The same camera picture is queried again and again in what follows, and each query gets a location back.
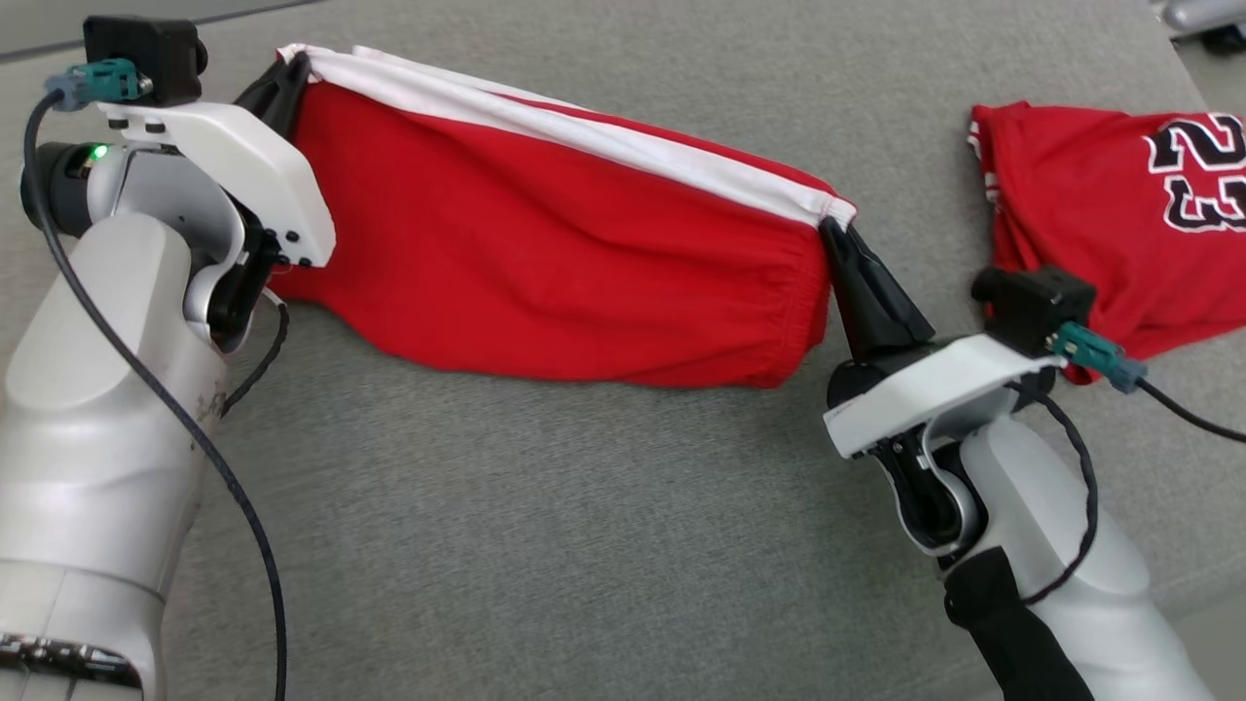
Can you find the red shorts with white stripe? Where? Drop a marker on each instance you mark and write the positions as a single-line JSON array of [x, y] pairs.
[[545, 253]]

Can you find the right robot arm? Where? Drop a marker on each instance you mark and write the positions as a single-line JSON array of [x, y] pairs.
[[1071, 584]]

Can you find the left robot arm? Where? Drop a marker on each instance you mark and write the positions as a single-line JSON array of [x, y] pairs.
[[97, 438]]

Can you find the red white jersey shirt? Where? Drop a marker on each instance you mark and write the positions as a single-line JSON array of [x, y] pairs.
[[1071, 195]]

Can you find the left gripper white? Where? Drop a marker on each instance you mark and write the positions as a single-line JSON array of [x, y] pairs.
[[253, 166]]

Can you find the grey partition post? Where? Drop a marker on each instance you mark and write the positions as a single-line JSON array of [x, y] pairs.
[[1202, 12]]

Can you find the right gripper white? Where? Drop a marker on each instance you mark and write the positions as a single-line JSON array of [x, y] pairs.
[[934, 389]]

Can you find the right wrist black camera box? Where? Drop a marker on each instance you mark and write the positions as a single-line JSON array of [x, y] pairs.
[[1037, 302]]

